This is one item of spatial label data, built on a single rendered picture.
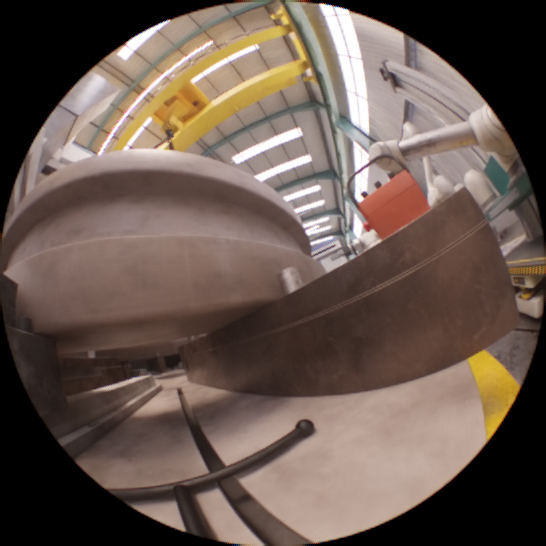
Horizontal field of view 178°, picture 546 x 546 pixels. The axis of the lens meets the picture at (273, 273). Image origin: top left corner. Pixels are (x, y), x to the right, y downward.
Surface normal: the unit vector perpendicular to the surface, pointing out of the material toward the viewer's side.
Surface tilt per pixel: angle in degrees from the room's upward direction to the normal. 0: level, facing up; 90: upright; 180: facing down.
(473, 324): 90
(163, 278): 90
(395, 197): 98
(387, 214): 97
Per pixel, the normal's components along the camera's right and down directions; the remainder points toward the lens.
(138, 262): 0.52, -0.44
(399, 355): -0.68, -0.01
